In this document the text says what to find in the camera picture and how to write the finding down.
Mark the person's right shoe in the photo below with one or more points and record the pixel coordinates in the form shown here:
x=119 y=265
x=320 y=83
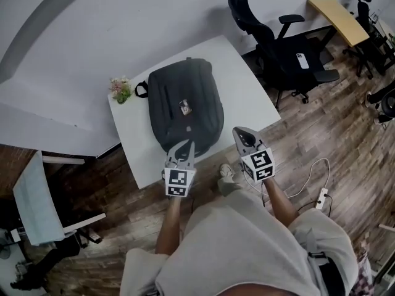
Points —
x=226 y=170

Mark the dark grey backpack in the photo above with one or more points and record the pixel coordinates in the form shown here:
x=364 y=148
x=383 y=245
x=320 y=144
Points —
x=185 y=128

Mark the white table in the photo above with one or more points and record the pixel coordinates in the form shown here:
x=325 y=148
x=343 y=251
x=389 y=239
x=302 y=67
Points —
x=247 y=97

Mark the black office chair with armrests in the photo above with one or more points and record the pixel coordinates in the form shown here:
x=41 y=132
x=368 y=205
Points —
x=277 y=51

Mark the white smartphone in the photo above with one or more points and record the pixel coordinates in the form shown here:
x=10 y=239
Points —
x=302 y=61

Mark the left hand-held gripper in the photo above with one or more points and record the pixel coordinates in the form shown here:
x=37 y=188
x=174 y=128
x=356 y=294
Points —
x=177 y=180

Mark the person's grey trouser leg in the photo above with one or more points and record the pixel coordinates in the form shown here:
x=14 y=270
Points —
x=230 y=187

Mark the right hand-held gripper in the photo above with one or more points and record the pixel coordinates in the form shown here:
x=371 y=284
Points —
x=259 y=165

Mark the small pale tag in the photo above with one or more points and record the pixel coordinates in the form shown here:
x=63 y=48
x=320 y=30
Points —
x=185 y=107

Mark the white power strip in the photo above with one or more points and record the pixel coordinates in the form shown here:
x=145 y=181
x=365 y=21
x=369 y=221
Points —
x=321 y=198

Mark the person's beige shirt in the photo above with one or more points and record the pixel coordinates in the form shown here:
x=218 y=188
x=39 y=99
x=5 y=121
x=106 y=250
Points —
x=240 y=251

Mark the small potted flower plant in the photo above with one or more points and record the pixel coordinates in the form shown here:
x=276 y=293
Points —
x=120 y=88

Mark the black high-back office chair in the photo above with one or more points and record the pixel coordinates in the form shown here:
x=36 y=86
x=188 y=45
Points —
x=364 y=14

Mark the person's right forearm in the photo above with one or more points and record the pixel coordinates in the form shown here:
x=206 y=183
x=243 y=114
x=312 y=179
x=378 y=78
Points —
x=279 y=202

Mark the pale wooden furniture frame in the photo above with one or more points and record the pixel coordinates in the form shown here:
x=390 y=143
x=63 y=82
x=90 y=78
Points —
x=387 y=227

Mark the person's left forearm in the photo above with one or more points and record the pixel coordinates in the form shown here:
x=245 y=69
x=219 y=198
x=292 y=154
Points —
x=169 y=227

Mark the yellow wooden desk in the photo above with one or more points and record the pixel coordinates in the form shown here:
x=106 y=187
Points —
x=339 y=17

